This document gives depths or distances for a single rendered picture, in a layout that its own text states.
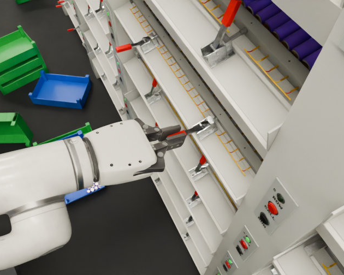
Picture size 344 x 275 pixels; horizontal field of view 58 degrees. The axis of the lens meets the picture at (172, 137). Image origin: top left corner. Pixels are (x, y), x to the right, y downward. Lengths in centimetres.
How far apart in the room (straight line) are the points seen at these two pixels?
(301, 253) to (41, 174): 40
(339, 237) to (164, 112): 61
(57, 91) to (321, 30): 183
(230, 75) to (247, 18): 8
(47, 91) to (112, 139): 154
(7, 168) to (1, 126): 140
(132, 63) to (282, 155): 72
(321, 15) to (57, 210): 39
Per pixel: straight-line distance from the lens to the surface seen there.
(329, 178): 32
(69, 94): 197
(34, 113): 196
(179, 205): 114
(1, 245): 45
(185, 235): 131
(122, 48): 73
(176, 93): 66
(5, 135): 193
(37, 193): 47
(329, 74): 27
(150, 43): 75
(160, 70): 71
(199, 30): 50
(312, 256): 54
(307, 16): 28
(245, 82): 43
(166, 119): 85
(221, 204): 74
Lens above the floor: 143
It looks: 57 degrees down
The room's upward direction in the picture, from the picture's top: straight up
